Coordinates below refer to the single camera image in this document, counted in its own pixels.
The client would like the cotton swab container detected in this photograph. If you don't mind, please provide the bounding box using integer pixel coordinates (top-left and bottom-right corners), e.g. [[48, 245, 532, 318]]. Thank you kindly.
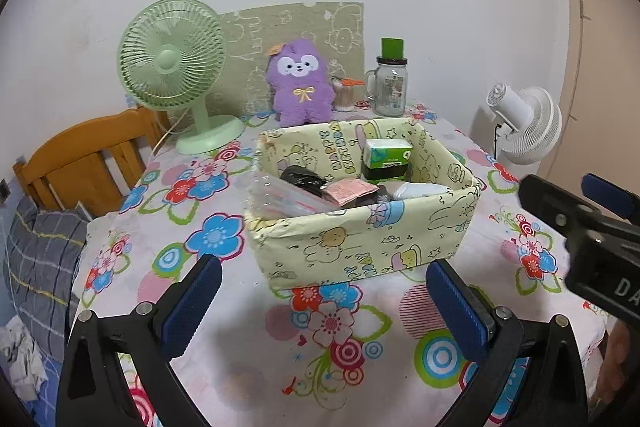
[[332, 78, 362, 112]]

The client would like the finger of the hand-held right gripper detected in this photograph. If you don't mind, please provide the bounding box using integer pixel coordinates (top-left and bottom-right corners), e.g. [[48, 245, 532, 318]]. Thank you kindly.
[[517, 174, 603, 248], [581, 173, 640, 228]]

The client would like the glass jar with green lid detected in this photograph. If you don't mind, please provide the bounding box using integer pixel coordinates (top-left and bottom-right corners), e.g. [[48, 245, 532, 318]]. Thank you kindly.
[[364, 38, 408, 118]]

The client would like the purple plush toy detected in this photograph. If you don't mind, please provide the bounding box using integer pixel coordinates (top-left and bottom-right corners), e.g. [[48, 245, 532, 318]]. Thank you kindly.
[[265, 38, 337, 126]]

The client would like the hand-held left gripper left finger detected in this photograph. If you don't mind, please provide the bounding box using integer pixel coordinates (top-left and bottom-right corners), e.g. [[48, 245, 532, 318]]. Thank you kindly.
[[56, 253, 223, 427]]

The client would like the beige door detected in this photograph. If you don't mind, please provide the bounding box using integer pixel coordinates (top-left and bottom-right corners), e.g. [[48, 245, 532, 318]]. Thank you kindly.
[[537, 0, 640, 208]]

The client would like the green printed board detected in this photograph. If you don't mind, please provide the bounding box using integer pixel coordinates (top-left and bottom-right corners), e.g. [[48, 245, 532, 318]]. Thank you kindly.
[[220, 1, 365, 115]]

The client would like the blue bed sheet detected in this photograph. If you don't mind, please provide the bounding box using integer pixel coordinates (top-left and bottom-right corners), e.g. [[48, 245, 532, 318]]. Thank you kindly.
[[0, 207, 76, 427]]

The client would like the clear face mask packet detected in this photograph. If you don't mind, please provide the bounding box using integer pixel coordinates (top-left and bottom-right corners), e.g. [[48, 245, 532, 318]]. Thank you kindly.
[[249, 174, 346, 219]]

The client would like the pink packet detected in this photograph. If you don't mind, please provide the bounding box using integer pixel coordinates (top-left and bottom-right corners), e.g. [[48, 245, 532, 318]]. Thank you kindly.
[[322, 179, 379, 208]]

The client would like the white tissue pack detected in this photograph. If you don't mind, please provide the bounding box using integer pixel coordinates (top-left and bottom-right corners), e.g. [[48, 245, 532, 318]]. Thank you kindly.
[[390, 182, 451, 202]]

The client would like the person's right hand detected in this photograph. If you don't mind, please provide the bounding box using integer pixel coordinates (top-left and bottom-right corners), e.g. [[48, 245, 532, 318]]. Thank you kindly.
[[597, 319, 640, 403]]

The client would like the yellow printed fabric storage box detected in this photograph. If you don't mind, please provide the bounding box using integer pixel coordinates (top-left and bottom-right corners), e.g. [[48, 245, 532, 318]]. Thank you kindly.
[[244, 117, 482, 292]]

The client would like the grey plaid pillow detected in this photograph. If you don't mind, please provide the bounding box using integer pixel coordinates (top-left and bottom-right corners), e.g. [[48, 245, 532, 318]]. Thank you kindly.
[[2, 197, 88, 358]]

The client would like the green desk fan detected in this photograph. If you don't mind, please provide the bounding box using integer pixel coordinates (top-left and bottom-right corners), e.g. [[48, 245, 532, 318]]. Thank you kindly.
[[117, 0, 246, 155]]

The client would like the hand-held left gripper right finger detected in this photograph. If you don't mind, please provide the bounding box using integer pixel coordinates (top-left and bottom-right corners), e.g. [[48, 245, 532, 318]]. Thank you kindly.
[[425, 258, 588, 427]]

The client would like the colourful printed tissue pack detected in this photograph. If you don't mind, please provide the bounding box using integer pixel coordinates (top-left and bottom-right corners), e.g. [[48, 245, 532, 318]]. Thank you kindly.
[[362, 139, 414, 182]]

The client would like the white fan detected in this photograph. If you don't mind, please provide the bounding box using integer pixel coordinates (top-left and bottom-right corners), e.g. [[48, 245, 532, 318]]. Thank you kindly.
[[477, 82, 563, 166]]

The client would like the black plastic bag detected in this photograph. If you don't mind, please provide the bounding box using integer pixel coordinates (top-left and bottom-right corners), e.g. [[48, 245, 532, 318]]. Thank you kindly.
[[280, 166, 327, 196]]

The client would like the crumpled white cloth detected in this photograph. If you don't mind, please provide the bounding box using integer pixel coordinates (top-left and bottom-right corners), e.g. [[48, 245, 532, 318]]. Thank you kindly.
[[0, 319, 48, 400]]

